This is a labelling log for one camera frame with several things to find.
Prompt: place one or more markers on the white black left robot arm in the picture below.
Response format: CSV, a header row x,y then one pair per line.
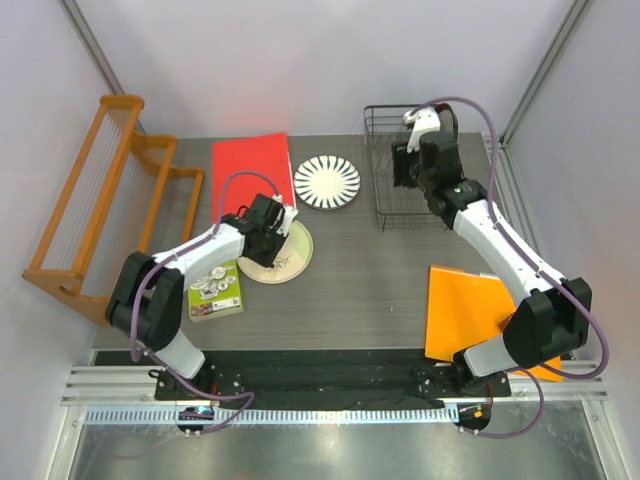
x,y
146,303

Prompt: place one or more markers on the dark red rimmed plate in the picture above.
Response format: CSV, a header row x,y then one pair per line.
x,y
448,119

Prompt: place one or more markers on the white blue striped plate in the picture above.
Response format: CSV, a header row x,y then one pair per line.
x,y
327,182

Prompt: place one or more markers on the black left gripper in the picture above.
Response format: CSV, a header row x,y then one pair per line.
x,y
269,259

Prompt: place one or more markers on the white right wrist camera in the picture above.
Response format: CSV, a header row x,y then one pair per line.
x,y
420,121

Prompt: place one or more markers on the orange wooden rack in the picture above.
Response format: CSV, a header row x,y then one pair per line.
x,y
108,208

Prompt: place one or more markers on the black wire dish rack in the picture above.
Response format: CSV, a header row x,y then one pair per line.
x,y
401,206

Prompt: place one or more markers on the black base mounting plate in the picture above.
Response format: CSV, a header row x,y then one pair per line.
x,y
338,380

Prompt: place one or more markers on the orange folder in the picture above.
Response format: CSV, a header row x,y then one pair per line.
x,y
481,327

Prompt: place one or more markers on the red folder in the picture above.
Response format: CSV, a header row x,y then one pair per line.
x,y
266,154

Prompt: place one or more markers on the cream plate with twig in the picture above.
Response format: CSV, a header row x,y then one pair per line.
x,y
291,261

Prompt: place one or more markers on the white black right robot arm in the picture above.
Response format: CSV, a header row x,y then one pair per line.
x,y
472,216

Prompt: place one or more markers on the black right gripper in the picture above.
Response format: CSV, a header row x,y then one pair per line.
x,y
403,159

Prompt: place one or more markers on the white slotted cable duct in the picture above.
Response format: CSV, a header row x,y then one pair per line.
x,y
200,415

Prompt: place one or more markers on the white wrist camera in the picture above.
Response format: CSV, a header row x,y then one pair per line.
x,y
286,217
420,121

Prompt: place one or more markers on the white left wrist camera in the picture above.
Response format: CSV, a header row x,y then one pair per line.
x,y
286,217

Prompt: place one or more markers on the green booklet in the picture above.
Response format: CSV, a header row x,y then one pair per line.
x,y
216,294

